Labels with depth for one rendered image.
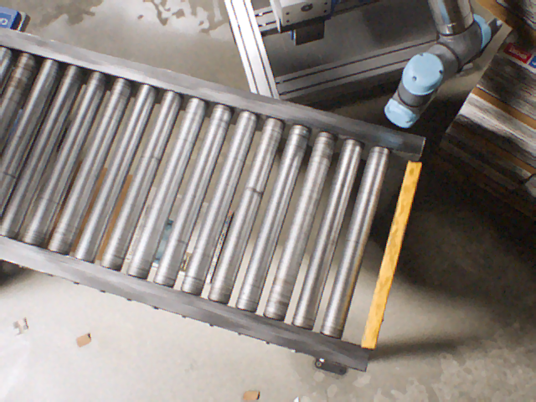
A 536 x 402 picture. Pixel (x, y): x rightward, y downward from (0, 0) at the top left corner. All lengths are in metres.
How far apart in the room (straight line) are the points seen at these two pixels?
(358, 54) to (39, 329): 1.51
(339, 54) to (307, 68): 0.13
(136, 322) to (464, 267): 1.18
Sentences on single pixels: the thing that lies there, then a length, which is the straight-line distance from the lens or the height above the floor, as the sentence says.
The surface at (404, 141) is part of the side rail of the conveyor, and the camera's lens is 1.37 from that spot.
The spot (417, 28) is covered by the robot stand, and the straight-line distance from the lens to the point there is 2.22.
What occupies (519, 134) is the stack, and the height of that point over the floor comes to 0.55.
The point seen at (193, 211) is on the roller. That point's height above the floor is 0.80.
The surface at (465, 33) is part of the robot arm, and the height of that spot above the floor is 1.01.
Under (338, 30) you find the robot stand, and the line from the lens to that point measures 2.18.
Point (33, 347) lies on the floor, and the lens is 2.27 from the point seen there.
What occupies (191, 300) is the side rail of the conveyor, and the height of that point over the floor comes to 0.80.
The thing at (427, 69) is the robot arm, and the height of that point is 1.01.
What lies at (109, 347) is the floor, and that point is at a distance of 2.17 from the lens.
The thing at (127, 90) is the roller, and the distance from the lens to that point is 1.48.
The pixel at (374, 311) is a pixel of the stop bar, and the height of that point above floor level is 0.82.
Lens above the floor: 2.06
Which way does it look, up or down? 75 degrees down
